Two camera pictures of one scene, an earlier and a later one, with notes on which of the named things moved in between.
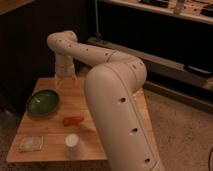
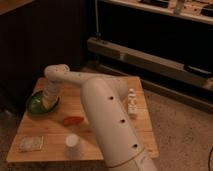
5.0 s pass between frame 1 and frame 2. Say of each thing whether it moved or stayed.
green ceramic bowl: stayed
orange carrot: stayed
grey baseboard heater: stayed
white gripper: moved
